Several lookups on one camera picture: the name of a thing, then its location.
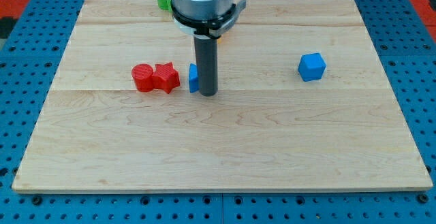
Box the red star block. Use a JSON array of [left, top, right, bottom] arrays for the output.
[[152, 62, 180, 94]]

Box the black tool mounting bracket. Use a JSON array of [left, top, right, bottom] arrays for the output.
[[171, 0, 247, 39]]

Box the red cylinder block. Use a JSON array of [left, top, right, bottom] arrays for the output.
[[131, 63, 154, 92]]

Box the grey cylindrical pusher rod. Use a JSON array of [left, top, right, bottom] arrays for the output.
[[194, 37, 218, 97]]

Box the blue cube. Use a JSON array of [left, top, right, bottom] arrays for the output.
[[298, 53, 326, 82]]

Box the blue block behind rod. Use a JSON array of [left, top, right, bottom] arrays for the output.
[[188, 63, 199, 93]]

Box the wooden board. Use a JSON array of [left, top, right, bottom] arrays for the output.
[[12, 0, 433, 194]]

